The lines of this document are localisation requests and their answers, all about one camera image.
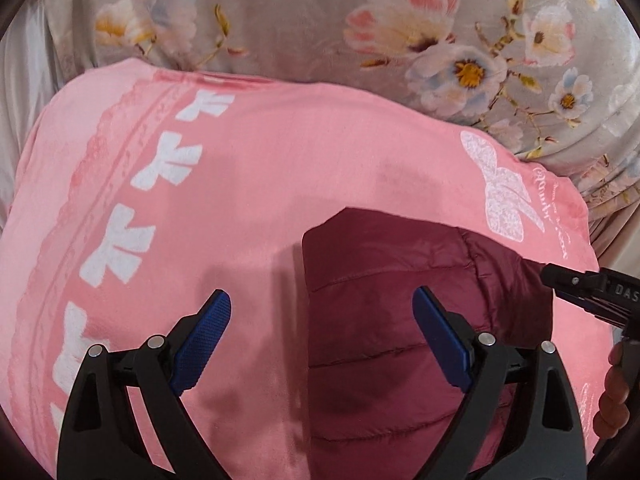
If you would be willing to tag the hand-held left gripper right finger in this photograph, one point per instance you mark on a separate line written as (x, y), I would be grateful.
(445, 340)

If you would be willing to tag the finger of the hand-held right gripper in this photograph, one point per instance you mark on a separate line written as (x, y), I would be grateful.
(610, 316)
(575, 280)

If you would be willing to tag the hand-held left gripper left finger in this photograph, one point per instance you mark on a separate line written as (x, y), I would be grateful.
(197, 350)

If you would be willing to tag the maroon puffer jacket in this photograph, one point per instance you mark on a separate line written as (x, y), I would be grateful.
(390, 310)

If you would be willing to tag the person's right hand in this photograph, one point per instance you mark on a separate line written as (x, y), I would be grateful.
(612, 400)

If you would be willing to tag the pink bow-print blanket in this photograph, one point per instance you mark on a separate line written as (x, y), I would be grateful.
(200, 185)

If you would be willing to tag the white satin curtain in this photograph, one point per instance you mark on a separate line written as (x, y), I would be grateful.
(20, 85)

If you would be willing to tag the grey floral bedsheet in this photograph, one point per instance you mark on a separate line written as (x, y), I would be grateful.
(325, 20)

